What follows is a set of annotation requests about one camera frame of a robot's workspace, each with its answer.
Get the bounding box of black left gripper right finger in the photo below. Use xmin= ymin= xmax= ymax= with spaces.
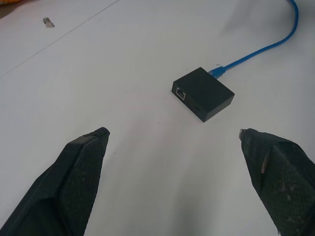
xmin=238 ymin=128 xmax=315 ymax=236

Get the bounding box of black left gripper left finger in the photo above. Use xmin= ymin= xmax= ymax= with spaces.
xmin=0 ymin=126 xmax=111 ymax=236

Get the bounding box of small black network box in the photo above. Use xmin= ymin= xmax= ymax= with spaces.
xmin=170 ymin=67 xmax=235 ymax=123

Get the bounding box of blue Ethernet cable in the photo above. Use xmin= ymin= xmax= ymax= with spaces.
xmin=208 ymin=0 xmax=299 ymax=79

